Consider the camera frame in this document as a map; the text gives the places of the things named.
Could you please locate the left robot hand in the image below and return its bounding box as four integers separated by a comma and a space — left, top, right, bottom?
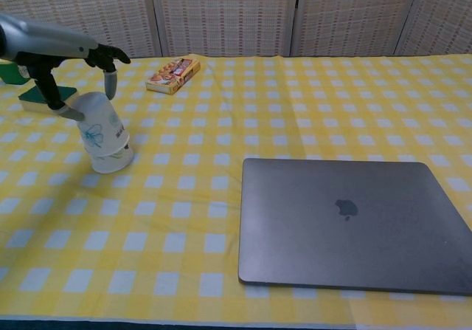
0, 12, 132, 122

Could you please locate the grey laptop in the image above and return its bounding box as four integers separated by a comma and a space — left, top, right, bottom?
237, 157, 472, 297

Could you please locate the white paper cup blue flower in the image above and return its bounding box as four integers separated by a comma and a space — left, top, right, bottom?
72, 91, 131, 158

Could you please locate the yellow snack box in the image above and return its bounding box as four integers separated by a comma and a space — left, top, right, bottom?
145, 57, 201, 97

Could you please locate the green yellow sponge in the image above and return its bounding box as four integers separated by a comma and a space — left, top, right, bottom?
18, 85, 81, 117

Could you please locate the green container yellow lid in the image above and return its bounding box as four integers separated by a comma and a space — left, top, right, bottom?
0, 61, 32, 86

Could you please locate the yellow white checkered tablecloth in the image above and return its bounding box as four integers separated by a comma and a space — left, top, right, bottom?
0, 55, 357, 328
282, 52, 472, 328

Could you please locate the white paper cup green print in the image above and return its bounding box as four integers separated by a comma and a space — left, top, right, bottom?
90, 143, 134, 175

